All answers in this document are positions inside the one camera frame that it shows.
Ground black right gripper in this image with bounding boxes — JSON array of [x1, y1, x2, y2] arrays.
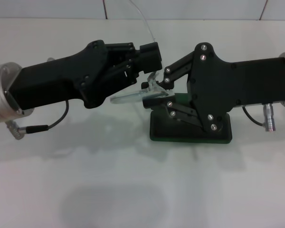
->
[[141, 42, 285, 134]]

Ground clear white glasses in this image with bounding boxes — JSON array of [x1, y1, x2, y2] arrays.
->
[[110, 0, 177, 105]]

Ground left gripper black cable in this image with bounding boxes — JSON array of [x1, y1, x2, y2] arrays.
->
[[6, 99, 70, 141]]

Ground green glasses case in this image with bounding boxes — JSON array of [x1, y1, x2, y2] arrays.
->
[[149, 93, 233, 145]]

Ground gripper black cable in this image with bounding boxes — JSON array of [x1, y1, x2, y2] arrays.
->
[[6, 99, 70, 141], [241, 103, 278, 133]]

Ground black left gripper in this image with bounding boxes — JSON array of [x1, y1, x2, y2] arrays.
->
[[7, 39, 114, 111]]

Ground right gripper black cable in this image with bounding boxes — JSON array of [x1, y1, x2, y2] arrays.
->
[[241, 103, 278, 133]]

